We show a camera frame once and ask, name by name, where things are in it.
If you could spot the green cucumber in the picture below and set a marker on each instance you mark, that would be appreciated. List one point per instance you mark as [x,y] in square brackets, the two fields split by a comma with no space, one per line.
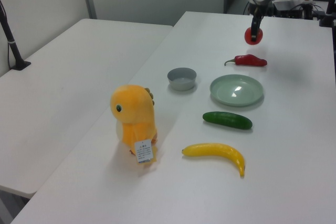
[227,120]

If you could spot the black electronics box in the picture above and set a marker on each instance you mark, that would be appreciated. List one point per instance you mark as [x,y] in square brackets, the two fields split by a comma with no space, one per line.
[288,9]

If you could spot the red chili pepper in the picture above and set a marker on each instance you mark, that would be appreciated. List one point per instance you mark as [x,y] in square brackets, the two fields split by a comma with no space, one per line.
[249,61]

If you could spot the red apple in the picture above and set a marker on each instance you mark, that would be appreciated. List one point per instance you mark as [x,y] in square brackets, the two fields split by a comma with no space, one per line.
[260,36]

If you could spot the yellow banana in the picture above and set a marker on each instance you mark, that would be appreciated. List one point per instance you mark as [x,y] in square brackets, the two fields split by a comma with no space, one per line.
[212,150]

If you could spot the small grey bowl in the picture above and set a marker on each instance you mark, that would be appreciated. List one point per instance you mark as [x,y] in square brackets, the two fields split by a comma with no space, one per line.
[181,85]

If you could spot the white paper hang tag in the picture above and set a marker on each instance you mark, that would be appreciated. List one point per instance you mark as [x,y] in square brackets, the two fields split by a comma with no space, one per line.
[144,150]

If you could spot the orange plush dinosaur toy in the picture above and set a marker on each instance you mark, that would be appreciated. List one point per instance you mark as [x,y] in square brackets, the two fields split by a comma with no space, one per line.
[134,108]

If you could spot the black camera pole with base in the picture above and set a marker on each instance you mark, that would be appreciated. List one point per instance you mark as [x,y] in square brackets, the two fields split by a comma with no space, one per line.
[11,43]

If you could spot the pale green plate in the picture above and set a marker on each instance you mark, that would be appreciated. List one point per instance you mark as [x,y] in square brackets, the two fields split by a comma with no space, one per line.
[236,90]

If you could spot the black clamp stand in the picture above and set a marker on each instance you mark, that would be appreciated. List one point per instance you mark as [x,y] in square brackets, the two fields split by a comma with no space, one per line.
[326,20]

